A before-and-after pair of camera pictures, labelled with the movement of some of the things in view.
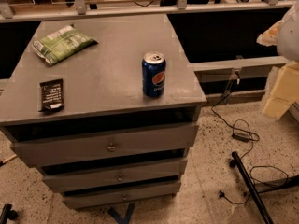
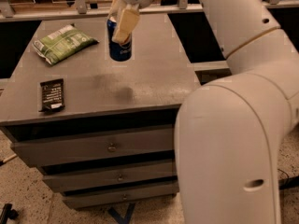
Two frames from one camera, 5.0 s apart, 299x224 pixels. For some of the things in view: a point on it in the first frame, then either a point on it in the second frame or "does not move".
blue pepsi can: x=153 y=74 to x=119 y=52
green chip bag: x=63 y=44 does not move
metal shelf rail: x=80 y=8 does not move
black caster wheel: x=7 y=214 does not move
